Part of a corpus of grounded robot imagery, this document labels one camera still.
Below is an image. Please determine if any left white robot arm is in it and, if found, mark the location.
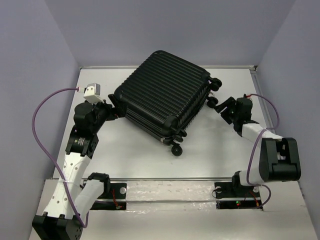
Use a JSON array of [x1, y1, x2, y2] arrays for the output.
[[32, 94, 127, 240]]

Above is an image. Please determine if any black hard-shell suitcase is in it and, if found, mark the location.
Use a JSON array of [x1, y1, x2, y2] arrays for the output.
[[114, 50, 222, 157]]

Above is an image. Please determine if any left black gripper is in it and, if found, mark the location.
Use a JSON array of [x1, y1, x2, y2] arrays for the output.
[[89, 94, 129, 134]]

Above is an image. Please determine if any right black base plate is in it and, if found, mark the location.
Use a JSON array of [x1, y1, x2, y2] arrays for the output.
[[211, 181, 263, 210]]

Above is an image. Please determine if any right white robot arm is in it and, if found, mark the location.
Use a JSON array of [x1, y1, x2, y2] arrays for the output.
[[214, 95, 302, 196]]

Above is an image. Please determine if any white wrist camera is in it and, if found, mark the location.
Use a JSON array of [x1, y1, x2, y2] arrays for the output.
[[243, 93, 253, 101], [83, 83, 104, 105]]

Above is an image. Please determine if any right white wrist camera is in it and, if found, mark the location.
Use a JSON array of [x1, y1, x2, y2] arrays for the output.
[[243, 93, 253, 101]]

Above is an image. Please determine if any aluminium rail right edge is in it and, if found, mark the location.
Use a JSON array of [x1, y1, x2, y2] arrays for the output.
[[250, 66, 280, 134]]

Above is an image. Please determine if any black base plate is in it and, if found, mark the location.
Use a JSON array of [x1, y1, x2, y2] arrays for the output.
[[211, 181, 263, 210], [91, 182, 127, 211]]

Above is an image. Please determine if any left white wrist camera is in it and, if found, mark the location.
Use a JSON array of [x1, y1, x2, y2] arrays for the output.
[[83, 83, 104, 105]]

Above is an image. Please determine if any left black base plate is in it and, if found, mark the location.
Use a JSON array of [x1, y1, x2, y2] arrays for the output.
[[91, 182, 127, 211]]

